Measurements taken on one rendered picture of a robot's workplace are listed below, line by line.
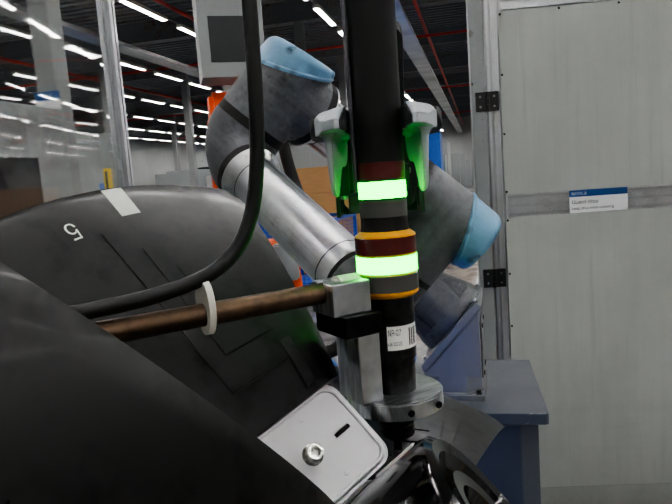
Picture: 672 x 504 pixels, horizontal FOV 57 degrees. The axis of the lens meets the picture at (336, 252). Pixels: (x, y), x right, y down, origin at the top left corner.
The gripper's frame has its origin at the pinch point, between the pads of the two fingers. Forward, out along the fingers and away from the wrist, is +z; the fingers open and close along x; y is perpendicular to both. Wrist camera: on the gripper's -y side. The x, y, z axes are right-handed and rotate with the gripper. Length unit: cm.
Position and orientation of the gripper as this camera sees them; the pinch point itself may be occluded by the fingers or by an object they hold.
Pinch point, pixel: (374, 111)
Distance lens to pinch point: 40.6
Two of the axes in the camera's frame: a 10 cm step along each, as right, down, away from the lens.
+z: -0.7, 1.1, -9.9
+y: 0.7, 9.9, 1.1
